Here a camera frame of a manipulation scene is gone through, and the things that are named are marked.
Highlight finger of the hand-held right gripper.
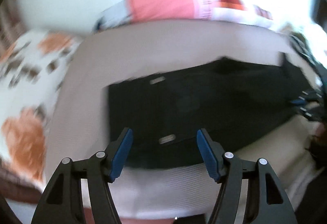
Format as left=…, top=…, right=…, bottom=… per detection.
left=290, top=90, right=318, bottom=121

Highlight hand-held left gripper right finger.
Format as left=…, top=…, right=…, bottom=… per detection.
left=196, top=128, right=298, bottom=224

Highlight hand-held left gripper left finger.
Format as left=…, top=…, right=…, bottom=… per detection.
left=31, top=127, right=134, bottom=224

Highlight black pants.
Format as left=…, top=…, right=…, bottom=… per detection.
left=106, top=57, right=317, bottom=169

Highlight person's right hand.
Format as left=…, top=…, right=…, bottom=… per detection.
left=307, top=123, right=327, bottom=171

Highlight dark striped cloth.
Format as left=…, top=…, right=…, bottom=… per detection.
left=287, top=31, right=324, bottom=81

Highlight beige woven bed mat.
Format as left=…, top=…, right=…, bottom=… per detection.
left=43, top=18, right=327, bottom=219

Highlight floral bed sheet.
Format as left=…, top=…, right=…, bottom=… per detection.
left=0, top=29, right=82, bottom=189

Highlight pink patchwork bolster pillow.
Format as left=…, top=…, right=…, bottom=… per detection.
left=93, top=0, right=284, bottom=33

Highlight beige striped curtain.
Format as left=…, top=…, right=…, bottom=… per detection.
left=0, top=4, right=19, bottom=58

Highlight brown wooden bed frame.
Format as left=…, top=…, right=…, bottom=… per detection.
left=0, top=159, right=43, bottom=205

